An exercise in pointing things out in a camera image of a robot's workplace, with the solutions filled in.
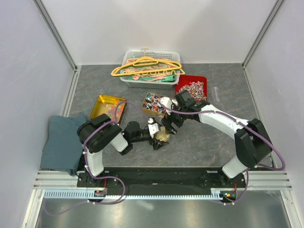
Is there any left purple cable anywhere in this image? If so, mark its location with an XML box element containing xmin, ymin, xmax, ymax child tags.
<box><xmin>42</xmin><ymin>101</ymin><xmax>152</xmax><ymax>216</ymax></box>

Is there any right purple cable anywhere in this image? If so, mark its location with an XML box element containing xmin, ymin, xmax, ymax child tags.
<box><xmin>158</xmin><ymin>101</ymin><xmax>285</xmax><ymax>206</ymax></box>

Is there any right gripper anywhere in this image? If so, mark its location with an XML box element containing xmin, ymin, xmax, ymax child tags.
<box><xmin>161</xmin><ymin>101</ymin><xmax>188</xmax><ymax>135</ymax></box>

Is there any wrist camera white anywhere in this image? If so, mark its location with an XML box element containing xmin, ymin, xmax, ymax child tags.
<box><xmin>159</xmin><ymin>97</ymin><xmax>178</xmax><ymax>115</ymax></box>
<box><xmin>148</xmin><ymin>118</ymin><xmax>160</xmax><ymax>138</ymax></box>

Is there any white round lid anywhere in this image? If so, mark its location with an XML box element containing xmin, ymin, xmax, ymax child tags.
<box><xmin>154</xmin><ymin>126</ymin><xmax>170</xmax><ymax>143</ymax></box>

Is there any clear plastic scoop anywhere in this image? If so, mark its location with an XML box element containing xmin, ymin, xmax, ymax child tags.
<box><xmin>211</xmin><ymin>86</ymin><xmax>220</xmax><ymax>103</ymax></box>

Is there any yellow clothes hanger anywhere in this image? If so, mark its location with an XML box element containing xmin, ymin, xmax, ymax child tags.
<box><xmin>111</xmin><ymin>57</ymin><xmax>182</xmax><ymax>77</ymax></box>

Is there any gold gummy candy tin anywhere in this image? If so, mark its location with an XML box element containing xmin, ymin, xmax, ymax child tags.
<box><xmin>90</xmin><ymin>95</ymin><xmax>127</xmax><ymax>124</ymax></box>

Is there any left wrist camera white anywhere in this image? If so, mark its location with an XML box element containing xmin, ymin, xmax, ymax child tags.
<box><xmin>148</xmin><ymin>118</ymin><xmax>160</xmax><ymax>138</ymax></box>

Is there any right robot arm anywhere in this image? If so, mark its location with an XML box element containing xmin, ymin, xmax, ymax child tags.
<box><xmin>159</xmin><ymin>90</ymin><xmax>272</xmax><ymax>187</ymax></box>

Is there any green cloth in basket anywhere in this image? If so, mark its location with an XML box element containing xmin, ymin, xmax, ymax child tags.
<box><xmin>127</xmin><ymin>75</ymin><xmax>175</xmax><ymax>82</ymax></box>

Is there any blue folded cloth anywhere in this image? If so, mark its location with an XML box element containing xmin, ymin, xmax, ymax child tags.
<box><xmin>40</xmin><ymin>112</ymin><xmax>87</xmax><ymax>176</ymax></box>

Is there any red candy tray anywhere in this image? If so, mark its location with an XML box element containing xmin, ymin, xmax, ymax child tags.
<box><xmin>175</xmin><ymin>75</ymin><xmax>208</xmax><ymax>101</ymax></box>

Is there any pink clothes hanger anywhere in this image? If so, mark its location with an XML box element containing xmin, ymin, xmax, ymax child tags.
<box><xmin>120</xmin><ymin>65</ymin><xmax>185</xmax><ymax>76</ymax></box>

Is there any purple cable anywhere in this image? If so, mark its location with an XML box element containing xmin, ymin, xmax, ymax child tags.
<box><xmin>42</xmin><ymin>101</ymin><xmax>152</xmax><ymax>216</ymax></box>
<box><xmin>158</xmin><ymin>101</ymin><xmax>285</xmax><ymax>206</ymax></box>

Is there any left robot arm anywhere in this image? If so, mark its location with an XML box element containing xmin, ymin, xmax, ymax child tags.
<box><xmin>77</xmin><ymin>114</ymin><xmax>170</xmax><ymax>187</ymax></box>

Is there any gold lollipop tin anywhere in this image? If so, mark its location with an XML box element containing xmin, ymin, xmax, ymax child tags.
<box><xmin>142</xmin><ymin>93</ymin><xmax>166</xmax><ymax>118</ymax></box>

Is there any grey plastic basket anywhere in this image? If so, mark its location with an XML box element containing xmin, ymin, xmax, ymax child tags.
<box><xmin>120</xmin><ymin>50</ymin><xmax>181</xmax><ymax>89</ymax></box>

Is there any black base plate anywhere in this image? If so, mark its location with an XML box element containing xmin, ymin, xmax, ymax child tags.
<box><xmin>77</xmin><ymin>167</ymin><xmax>246</xmax><ymax>194</ymax></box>

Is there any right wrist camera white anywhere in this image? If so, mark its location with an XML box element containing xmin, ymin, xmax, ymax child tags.
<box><xmin>159</xmin><ymin>97</ymin><xmax>178</xmax><ymax>115</ymax></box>

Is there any grey cable duct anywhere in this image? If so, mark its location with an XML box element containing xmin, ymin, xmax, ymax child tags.
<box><xmin>44</xmin><ymin>189</ymin><xmax>228</xmax><ymax>200</ymax></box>

